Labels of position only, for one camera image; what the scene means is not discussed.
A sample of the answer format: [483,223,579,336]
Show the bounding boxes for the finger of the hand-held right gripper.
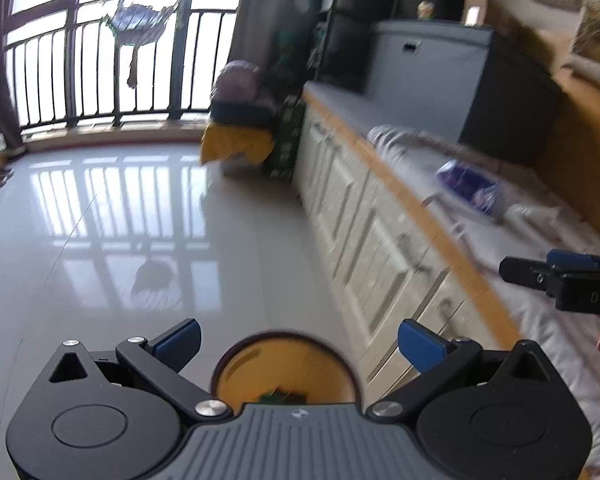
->
[547,249,600,281]
[499,257,600,313]

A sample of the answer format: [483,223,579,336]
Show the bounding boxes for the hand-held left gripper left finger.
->
[27,318,232,421]

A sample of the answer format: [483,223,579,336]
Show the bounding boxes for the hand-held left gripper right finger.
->
[367,319,568,418]

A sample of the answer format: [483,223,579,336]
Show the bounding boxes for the yellow round waste bin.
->
[211,330,359,406]

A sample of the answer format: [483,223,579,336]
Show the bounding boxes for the white plastic bag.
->
[502,202,572,232]

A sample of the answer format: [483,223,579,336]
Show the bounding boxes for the white bed base cabinets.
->
[295,95,522,402]

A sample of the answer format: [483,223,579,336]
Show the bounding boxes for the green wrapper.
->
[260,386,307,405]

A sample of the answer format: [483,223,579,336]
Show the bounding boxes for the purple blue snack bag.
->
[435,160,507,217]

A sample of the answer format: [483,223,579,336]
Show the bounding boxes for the yellow cloth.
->
[200,122,277,167]

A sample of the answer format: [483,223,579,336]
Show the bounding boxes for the green carton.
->
[267,95,307,182]

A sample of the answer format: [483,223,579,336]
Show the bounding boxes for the grey storage box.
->
[370,20,564,164]

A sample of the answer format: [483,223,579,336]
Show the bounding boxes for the grey mattress pad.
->
[302,82,396,137]

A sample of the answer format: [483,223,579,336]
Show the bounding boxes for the pink bundle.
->
[212,60,264,111]

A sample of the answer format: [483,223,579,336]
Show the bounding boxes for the brown cardboard box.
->
[462,0,497,27]

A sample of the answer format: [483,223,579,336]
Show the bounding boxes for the black balcony railing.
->
[5,5,241,132]

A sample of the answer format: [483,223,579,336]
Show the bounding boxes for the black round box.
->
[395,0,464,22]

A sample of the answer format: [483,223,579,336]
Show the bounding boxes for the brown curtain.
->
[0,0,29,157]

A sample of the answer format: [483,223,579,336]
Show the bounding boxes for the black drawer cabinet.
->
[320,0,406,94]

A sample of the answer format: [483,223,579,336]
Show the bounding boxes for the beige curtain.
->
[230,0,341,86]

